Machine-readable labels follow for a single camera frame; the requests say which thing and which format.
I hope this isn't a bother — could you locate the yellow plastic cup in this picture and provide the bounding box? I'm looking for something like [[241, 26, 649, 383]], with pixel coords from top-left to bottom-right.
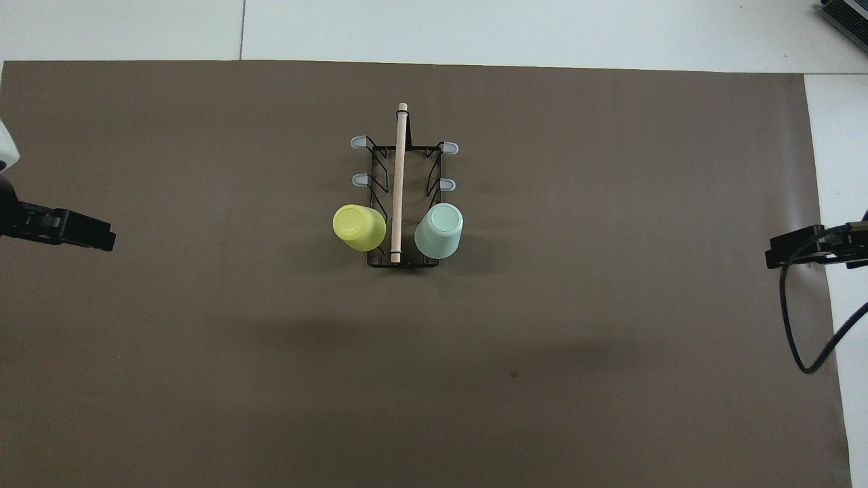
[[332, 203, 387, 253]]

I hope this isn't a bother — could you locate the pale green plastic cup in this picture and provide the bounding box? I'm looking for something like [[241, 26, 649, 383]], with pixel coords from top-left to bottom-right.
[[414, 202, 465, 260]]

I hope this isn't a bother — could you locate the black wire rack wooden handle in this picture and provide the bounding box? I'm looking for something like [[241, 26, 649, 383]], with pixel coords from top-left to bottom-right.
[[350, 102, 460, 269]]

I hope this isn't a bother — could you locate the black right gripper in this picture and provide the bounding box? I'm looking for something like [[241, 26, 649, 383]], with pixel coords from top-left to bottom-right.
[[765, 210, 868, 270]]

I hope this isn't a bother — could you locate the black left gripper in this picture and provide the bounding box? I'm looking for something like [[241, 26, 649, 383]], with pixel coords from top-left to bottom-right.
[[0, 175, 117, 253]]

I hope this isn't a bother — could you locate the brown paper table mat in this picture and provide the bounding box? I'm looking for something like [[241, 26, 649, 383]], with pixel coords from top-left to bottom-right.
[[0, 60, 854, 488]]

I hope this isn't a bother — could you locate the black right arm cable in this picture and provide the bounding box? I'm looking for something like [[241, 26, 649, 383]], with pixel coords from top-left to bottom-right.
[[778, 227, 868, 375]]

